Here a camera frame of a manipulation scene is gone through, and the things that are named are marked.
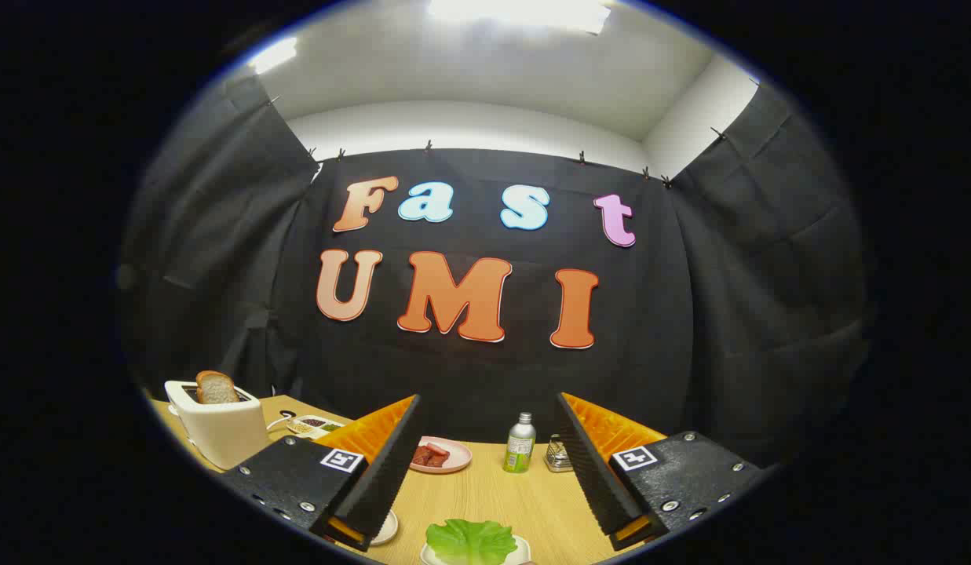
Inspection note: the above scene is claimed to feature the pink round plate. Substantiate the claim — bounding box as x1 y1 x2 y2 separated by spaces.
409 436 473 474

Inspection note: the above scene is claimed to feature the large ceiling light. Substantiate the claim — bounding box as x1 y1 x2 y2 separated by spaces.
426 0 611 35

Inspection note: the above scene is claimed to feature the small ceiling light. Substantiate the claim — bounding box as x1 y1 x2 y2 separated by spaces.
248 37 299 75

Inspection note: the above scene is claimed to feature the black backdrop cloth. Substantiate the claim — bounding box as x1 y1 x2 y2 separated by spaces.
118 75 874 472

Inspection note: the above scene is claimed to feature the green lettuce leaf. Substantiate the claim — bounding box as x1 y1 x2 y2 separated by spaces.
425 519 518 565

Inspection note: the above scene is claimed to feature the wire utensil basket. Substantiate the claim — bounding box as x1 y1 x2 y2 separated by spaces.
544 434 574 473

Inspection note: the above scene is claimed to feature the white divided dish with beans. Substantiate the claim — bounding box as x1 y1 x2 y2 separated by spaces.
287 415 345 439

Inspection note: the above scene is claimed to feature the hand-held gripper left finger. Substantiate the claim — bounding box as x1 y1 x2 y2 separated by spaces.
221 395 422 552

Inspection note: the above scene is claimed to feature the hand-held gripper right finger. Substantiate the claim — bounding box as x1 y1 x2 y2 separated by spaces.
556 392 761 552

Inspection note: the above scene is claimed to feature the white toaster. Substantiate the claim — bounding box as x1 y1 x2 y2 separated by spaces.
165 381 270 470

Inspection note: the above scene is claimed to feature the silver bottle with green label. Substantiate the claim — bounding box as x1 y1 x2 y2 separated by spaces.
502 412 537 474

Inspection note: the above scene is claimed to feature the toasted bread slice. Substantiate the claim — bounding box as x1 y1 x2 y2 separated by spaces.
195 370 240 405

